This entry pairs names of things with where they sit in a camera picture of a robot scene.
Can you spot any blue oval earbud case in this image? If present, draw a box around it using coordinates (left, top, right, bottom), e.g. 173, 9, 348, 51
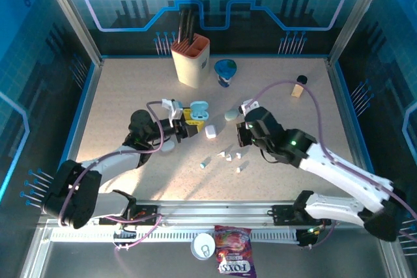
190, 100, 210, 121

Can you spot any beige knife block orange rim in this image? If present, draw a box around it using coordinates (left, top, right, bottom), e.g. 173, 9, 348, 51
170, 33, 211, 89

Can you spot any spice bottle black cap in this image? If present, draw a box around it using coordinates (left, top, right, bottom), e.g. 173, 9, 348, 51
291, 75, 309, 99

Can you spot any blue lidded plastic cup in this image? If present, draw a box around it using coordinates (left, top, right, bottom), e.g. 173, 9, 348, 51
214, 59, 238, 89

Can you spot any white round can lid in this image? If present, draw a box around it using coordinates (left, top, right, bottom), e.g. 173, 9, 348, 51
190, 232, 216, 261

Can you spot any purple candy bag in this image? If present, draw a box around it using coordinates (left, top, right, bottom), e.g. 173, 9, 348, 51
214, 225, 257, 277

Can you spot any small black controller box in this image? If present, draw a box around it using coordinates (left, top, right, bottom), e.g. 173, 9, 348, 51
296, 227, 323, 248

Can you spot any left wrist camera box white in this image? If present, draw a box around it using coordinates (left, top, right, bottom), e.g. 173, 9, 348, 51
162, 98, 184, 129

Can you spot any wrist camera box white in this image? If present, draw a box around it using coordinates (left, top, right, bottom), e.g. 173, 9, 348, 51
162, 98, 184, 129
238, 100, 261, 117

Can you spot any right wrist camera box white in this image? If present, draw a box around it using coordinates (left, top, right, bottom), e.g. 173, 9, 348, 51
238, 100, 261, 117

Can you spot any aluminium side rail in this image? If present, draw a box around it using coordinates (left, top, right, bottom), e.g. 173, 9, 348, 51
60, 59, 105, 174
326, 59, 362, 161

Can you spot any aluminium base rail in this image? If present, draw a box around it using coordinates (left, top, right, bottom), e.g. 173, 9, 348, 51
38, 200, 390, 227

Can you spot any black handled knife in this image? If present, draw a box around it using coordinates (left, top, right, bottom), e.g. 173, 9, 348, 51
183, 7, 192, 46
177, 9, 185, 44
188, 14, 196, 46

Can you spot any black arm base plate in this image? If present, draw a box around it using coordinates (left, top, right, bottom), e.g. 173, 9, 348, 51
272, 204, 332, 227
98, 204, 162, 226

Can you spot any white slotted cable duct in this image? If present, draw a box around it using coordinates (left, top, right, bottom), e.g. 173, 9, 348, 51
50, 227, 300, 243

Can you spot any aluminium frame post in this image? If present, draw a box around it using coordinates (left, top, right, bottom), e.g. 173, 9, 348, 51
326, 0, 388, 67
35, 0, 106, 67

